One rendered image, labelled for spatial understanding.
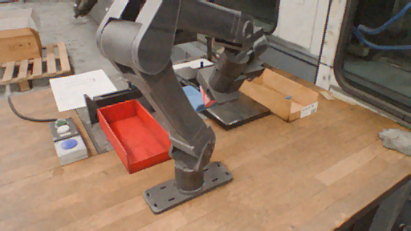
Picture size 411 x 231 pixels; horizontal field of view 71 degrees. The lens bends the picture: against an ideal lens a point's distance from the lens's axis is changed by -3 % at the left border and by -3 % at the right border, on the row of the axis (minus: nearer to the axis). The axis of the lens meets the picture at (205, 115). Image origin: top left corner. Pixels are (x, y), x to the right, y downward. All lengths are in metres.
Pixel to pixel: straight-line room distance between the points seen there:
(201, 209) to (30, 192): 0.38
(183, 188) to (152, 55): 0.34
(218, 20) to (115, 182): 0.43
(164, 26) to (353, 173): 0.58
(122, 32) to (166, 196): 0.37
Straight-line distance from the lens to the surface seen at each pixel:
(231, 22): 0.56
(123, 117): 0.94
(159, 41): 0.41
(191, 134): 0.55
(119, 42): 0.42
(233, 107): 0.94
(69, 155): 0.81
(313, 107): 1.00
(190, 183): 0.64
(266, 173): 0.73
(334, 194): 0.73
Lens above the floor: 1.38
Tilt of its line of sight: 31 degrees down
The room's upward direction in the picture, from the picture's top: straight up
